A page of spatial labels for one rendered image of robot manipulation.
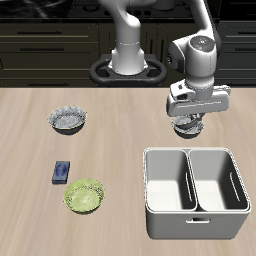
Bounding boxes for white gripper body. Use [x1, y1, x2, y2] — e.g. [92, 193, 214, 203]
[165, 84, 232, 118]

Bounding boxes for small grey speckled bowl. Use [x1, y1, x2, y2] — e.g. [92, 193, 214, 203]
[171, 115, 205, 140]

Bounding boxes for medium black speckled bowl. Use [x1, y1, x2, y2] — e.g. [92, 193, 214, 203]
[48, 105, 88, 136]

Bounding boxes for large green speckled bowl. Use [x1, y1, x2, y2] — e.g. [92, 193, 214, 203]
[62, 178, 106, 215]

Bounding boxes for white two-bin basket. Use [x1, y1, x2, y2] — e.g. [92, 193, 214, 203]
[142, 146, 252, 241]

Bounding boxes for small dark blue box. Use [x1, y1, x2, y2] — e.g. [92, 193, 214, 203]
[51, 160, 71, 185]

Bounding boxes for dark kitchen cupboards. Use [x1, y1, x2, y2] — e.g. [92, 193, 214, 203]
[0, 0, 256, 89]

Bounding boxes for flat black base plate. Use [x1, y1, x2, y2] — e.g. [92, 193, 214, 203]
[89, 53, 167, 85]

